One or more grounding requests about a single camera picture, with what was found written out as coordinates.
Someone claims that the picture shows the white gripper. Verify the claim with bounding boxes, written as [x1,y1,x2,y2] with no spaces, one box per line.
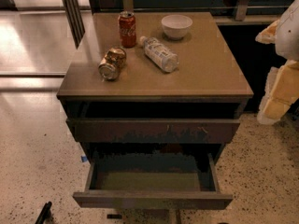
[255,0,299,125]

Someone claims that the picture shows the orange soda can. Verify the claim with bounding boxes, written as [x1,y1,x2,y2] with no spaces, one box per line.
[98,47,126,80]

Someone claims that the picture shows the brown wooden drawer cabinet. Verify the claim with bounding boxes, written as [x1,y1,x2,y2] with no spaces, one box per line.
[56,11,254,224]

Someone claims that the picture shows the open middle drawer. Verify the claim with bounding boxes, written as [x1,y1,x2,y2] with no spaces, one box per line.
[73,153,233,210]

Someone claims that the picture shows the red cola can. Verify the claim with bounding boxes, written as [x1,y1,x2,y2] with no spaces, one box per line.
[118,11,136,48]

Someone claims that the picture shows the white ceramic bowl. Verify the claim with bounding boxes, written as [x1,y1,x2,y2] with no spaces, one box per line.
[161,14,192,40]

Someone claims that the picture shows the clear plastic water bottle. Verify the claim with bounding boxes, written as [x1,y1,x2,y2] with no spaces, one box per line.
[139,36,178,73]

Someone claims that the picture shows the blue tape piece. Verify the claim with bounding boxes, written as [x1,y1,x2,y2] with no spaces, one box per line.
[81,155,88,162]

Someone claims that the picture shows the small black floor marker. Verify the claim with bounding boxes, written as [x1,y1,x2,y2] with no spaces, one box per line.
[107,214,122,219]

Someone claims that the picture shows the black object on floor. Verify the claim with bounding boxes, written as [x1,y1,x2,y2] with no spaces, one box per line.
[35,202,52,224]

